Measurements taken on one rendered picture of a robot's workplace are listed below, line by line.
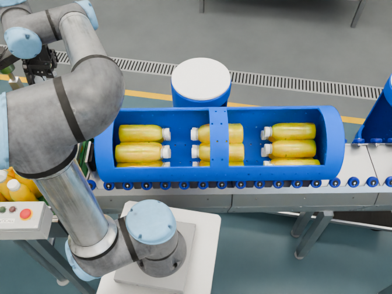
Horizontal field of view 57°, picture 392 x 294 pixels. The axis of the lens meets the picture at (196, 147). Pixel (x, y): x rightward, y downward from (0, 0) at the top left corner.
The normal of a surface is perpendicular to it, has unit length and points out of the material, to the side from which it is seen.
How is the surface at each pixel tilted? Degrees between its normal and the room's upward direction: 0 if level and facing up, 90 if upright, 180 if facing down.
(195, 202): 70
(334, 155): 54
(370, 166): 0
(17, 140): 64
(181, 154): 17
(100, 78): 33
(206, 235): 0
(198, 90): 0
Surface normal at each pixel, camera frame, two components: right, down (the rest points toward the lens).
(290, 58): -0.01, -0.58
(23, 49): 0.40, 0.78
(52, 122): 0.31, 0.27
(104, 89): 0.69, -0.31
